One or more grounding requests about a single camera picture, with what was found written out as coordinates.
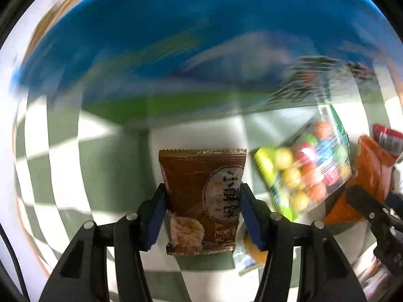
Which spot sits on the green white checkered blanket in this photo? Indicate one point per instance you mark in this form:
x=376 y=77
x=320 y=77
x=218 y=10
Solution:
x=104 y=170

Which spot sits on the orange snack packet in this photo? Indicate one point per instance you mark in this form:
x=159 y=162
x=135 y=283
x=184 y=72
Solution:
x=368 y=170

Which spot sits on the brown pastry snack packet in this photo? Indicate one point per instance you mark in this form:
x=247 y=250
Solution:
x=201 y=195

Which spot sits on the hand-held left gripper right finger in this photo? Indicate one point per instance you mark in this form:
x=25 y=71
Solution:
x=252 y=223

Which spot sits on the small red snack packet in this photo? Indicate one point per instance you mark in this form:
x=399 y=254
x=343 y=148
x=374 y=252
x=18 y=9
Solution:
x=388 y=140

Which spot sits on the blue printed cardboard box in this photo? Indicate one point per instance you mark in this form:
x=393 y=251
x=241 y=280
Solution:
x=189 y=37

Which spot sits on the colourful candy balls bag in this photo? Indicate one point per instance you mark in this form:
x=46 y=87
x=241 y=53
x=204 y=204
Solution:
x=305 y=170

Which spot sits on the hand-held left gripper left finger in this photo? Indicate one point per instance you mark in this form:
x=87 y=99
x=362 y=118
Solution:
x=156 y=223

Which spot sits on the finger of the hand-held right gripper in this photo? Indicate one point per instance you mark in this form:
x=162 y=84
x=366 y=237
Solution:
x=396 y=199
x=366 y=203

